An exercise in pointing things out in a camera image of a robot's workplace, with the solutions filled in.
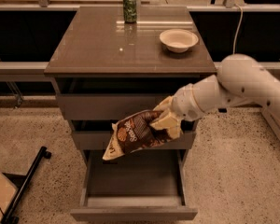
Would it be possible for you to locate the top grey drawer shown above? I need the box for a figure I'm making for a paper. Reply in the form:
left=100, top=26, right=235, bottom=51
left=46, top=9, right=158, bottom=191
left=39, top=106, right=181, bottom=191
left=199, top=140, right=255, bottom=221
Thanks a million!
left=56, top=77, right=201, bottom=120

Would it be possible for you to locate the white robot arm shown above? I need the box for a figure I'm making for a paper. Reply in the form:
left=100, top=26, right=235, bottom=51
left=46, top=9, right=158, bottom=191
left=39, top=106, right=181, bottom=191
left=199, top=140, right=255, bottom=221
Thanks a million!
left=150, top=54, right=280, bottom=139

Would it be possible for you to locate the bottom grey drawer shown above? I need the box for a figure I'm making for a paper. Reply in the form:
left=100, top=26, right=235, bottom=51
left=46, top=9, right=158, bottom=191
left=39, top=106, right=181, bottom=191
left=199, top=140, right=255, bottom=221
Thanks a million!
left=71, top=149, right=198, bottom=221

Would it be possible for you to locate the grey drawer cabinet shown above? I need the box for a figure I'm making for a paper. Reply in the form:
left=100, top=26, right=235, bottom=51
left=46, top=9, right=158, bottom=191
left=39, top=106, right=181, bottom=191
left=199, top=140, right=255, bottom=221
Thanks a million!
left=43, top=5, right=218, bottom=161

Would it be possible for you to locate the brown chip bag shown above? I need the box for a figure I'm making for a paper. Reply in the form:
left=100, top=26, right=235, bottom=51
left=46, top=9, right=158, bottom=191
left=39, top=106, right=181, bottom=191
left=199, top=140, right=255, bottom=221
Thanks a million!
left=103, top=110, right=174, bottom=161

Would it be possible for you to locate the black stand leg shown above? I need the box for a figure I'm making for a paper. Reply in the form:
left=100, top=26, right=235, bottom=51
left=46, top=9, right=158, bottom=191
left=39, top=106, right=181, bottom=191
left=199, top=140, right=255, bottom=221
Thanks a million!
left=0, top=147, right=51, bottom=224

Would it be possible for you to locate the green soda can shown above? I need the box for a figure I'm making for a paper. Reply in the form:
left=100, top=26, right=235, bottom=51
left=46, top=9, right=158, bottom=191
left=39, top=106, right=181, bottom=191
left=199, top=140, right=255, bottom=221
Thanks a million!
left=123, top=0, right=137, bottom=23

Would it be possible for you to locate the grey drawer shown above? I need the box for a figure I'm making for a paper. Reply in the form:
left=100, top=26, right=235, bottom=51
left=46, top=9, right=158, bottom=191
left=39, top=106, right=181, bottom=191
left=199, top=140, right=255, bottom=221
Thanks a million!
left=56, top=77, right=201, bottom=120
left=71, top=149, right=198, bottom=221
left=72, top=120, right=197, bottom=150

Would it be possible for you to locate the white cable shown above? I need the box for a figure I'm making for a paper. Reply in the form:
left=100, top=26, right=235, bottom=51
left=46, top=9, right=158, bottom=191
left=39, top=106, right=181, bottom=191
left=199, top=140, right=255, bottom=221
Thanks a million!
left=232, top=3, right=245, bottom=55

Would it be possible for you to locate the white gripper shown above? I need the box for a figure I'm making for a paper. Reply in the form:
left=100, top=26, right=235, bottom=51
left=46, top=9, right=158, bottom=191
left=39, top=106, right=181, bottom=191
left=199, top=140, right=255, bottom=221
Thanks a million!
left=150, top=84, right=205, bottom=139

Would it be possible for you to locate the middle grey drawer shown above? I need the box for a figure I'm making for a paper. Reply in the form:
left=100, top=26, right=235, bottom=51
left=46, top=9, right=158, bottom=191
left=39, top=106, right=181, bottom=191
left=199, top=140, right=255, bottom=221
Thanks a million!
left=72, top=120, right=197, bottom=150

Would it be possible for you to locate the white paper bowl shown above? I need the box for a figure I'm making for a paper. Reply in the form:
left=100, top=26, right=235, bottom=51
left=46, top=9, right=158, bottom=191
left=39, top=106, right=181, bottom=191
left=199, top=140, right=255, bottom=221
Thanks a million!
left=160, top=29, right=199, bottom=53

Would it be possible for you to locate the cardboard box right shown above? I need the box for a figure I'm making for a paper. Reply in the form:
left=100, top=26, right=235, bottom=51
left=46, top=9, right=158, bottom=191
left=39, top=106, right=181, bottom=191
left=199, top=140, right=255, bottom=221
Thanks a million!
left=261, top=109, right=280, bottom=141

